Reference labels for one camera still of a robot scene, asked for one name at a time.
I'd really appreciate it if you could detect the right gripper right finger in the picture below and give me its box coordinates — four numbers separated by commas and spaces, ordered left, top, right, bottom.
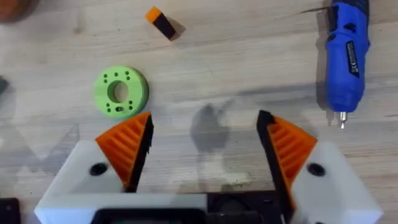
256, 110, 384, 224

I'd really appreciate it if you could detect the orange ribbed wedge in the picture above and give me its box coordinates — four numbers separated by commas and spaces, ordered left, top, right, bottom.
144, 6, 177, 41

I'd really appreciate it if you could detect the blue electric screwdriver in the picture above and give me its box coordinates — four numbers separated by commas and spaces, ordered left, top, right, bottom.
324, 0, 371, 130

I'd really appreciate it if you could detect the green disc with holes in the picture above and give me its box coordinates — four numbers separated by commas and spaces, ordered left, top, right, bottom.
93, 65, 150, 119

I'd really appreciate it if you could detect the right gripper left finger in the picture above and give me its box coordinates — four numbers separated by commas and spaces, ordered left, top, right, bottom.
43, 111, 155, 197

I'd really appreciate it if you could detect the brown round tub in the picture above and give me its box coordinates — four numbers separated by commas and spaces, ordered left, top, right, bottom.
0, 0, 40, 23

